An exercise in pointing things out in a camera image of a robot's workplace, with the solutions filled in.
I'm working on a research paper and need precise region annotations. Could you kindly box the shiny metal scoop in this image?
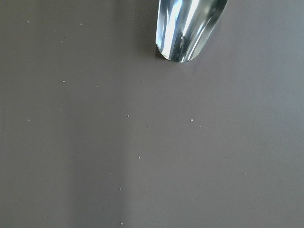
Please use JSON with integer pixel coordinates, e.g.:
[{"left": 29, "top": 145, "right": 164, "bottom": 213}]
[{"left": 155, "top": 0, "right": 228, "bottom": 63}]

